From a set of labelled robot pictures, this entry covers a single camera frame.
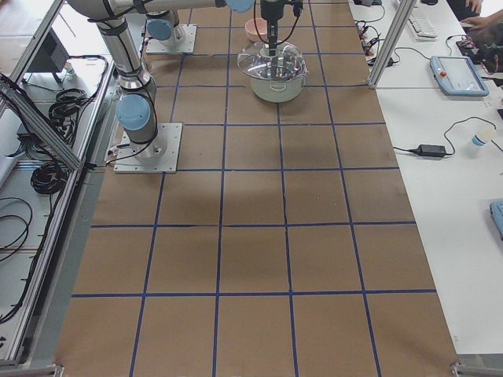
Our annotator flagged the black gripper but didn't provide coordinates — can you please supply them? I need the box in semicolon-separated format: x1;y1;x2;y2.
261;0;303;55

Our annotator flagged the glass pot lid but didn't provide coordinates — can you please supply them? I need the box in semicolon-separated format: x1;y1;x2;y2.
237;42;306;82

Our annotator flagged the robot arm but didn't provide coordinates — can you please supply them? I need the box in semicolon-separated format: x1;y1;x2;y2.
146;10;185;49
69;1;306;159

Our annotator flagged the pale green cooking pot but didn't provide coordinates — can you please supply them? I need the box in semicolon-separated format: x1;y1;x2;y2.
250;69;309;103

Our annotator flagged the person hand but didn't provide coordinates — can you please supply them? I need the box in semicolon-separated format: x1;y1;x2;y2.
461;16;491;29

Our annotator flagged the pink bowl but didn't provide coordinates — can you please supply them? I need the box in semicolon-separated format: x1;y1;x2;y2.
244;18;267;42

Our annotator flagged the white keyboard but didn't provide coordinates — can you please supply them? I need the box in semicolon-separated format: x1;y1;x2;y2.
407;7;438;42

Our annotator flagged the blue teach pendant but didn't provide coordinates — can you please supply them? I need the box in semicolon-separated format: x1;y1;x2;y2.
429;56;490;97

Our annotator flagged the black power adapter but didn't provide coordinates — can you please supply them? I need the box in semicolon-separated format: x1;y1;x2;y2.
408;145;448;158

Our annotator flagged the paper cup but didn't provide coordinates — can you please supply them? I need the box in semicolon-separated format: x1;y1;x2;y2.
471;127;497;148

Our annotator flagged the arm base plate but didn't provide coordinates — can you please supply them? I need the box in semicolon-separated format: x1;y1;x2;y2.
113;123;183;174
146;24;197;55

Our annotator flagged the aluminium frame post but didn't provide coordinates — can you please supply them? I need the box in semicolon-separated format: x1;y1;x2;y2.
368;0;415;89

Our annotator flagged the coiled black cable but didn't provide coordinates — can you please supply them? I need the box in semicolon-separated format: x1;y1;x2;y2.
48;88;97;139

